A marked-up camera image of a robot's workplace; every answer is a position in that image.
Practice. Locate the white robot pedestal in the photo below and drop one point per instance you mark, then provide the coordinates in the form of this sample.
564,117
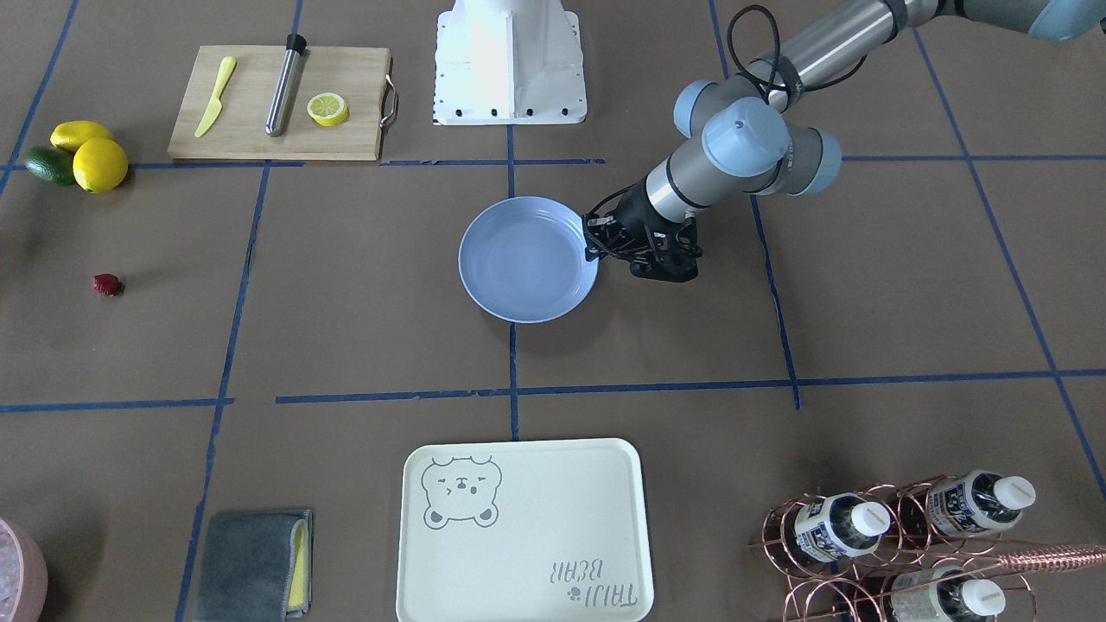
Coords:
509,63

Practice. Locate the steel rod black tip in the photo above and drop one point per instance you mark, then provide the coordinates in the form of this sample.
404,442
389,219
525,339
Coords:
286,87

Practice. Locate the lemon half slice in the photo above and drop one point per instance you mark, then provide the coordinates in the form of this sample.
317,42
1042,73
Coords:
328,109

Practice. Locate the yellow lemon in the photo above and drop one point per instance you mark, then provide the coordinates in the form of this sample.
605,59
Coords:
69,136
100,165

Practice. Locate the grey yellow cloth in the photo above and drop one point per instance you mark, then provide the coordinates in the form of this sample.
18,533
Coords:
257,566

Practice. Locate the bottle white cap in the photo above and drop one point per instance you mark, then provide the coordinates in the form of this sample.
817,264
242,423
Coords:
944,594
831,529
978,504

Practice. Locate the blue plate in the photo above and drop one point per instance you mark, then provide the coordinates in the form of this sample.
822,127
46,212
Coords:
524,260

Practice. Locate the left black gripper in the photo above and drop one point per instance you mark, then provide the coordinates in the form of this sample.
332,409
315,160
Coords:
633,215

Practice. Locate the red strawberry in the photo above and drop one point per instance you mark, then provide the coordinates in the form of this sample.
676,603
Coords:
107,284

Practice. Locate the copper wire bottle rack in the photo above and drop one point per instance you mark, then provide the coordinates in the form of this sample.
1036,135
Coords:
1033,576

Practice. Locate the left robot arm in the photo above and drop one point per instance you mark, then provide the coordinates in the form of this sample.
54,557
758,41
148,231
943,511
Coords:
737,140

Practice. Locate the yellow plastic knife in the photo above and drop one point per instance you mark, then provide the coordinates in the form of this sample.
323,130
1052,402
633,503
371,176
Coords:
215,105

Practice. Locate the green lime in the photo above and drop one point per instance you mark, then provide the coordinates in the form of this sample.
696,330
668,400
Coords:
49,164

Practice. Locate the cream bear tray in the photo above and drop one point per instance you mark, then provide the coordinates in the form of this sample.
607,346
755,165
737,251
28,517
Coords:
524,531

